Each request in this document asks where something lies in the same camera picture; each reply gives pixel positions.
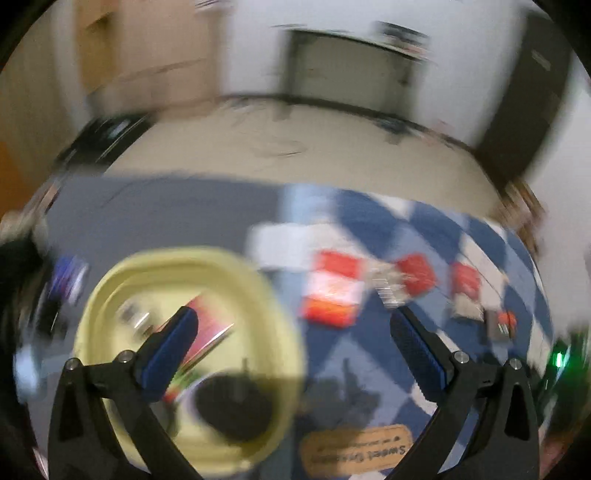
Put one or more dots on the cardboard box by wall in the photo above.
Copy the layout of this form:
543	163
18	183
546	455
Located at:
523	213

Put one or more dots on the blue white checkered blanket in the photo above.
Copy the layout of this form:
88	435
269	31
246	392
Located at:
357	377

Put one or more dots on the dark door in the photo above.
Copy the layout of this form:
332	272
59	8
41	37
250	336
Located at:
529	105

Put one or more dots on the yellow plastic tray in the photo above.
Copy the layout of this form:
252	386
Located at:
264	344

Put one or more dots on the round beige tin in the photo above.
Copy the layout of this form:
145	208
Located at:
137	316

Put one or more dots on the small black foam cylinder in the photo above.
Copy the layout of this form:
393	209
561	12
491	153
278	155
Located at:
234	406

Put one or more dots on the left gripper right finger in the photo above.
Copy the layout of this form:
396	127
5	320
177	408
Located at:
485	425

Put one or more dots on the black folding table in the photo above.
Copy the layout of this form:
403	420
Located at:
373	77

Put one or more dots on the brown sweet dreams label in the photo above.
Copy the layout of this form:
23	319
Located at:
346	452

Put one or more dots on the black suitcase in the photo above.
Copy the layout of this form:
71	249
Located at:
103	140

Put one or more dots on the wooden wardrobe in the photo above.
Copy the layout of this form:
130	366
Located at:
162	57

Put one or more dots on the silver cigarette box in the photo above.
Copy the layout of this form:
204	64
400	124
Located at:
389	283

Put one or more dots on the small red cigarette pack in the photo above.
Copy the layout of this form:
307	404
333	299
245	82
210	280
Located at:
466	281

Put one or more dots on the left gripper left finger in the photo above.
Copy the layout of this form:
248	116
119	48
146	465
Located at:
82	443

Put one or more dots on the white cloth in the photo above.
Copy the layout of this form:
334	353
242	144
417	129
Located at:
291	246

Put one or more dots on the red white cigarette carton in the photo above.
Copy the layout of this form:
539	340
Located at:
334	289

